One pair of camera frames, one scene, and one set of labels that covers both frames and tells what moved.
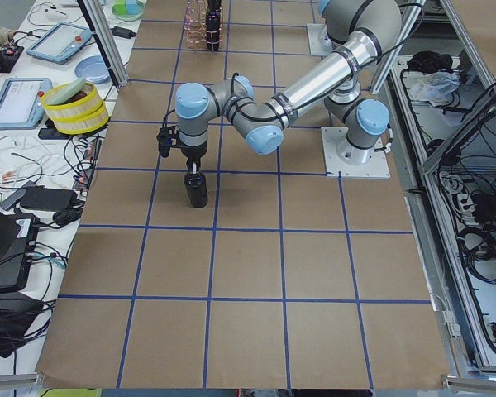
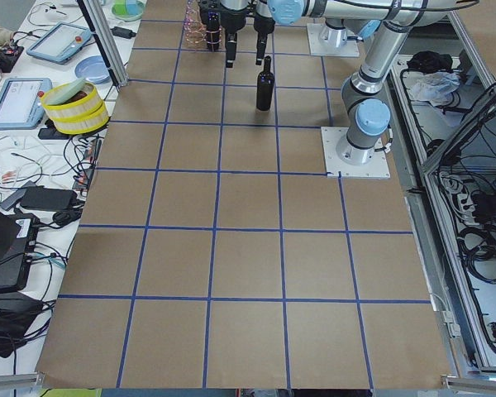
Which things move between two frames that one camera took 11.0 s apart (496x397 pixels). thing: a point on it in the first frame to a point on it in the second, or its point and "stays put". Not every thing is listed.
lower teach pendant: [20, 105] stays put
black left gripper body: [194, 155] to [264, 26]
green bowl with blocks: [128, 10] stays put
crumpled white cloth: [438, 88] stays put
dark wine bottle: [197, 186] to [265, 86]
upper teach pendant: [61, 41] stays put
